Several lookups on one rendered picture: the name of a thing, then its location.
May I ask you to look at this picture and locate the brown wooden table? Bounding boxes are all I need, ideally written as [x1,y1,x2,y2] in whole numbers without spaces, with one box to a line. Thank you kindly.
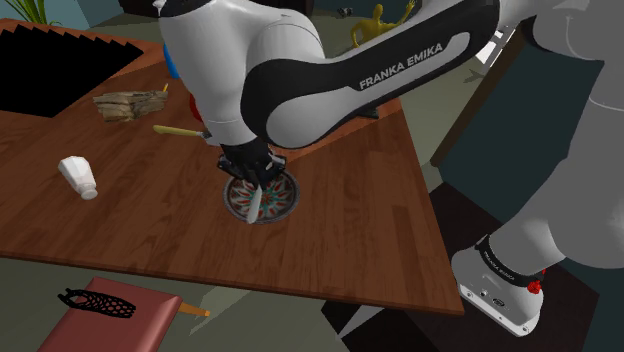
[0,17,466,318]

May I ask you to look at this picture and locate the red round object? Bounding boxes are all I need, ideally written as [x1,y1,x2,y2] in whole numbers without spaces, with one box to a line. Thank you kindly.
[188,92,204,124]

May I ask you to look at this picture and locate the green plant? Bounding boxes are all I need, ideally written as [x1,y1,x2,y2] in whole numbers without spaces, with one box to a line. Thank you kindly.
[3,0,64,27]

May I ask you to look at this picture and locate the yellow human figure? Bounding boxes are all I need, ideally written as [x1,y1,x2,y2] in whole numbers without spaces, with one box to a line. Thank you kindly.
[349,0,418,49]

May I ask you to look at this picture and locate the patterned round bowl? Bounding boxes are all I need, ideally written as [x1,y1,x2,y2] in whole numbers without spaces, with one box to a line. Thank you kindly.
[222,167,301,226]

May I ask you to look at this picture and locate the brown layered wood stack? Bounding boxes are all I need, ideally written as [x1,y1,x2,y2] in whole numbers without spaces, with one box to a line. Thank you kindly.
[92,89,170,124]

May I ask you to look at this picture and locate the red cushioned chair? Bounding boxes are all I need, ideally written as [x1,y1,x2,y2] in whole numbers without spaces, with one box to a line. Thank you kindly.
[36,276,212,352]

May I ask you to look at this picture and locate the yellow handled knife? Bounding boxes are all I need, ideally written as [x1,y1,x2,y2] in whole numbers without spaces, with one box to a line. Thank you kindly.
[152,124,214,141]

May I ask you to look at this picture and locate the white salt shaker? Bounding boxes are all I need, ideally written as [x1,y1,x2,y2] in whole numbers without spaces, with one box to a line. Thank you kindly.
[57,155,99,202]

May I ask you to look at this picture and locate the black mesh object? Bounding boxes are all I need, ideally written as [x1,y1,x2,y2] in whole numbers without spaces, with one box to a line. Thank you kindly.
[56,287,137,320]

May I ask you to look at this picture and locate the dark robot stand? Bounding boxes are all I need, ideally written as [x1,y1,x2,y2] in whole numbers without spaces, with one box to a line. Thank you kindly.
[320,182,602,352]

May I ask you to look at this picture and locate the white knife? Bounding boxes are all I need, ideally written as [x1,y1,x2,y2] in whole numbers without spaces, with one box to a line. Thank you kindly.
[245,185,265,225]

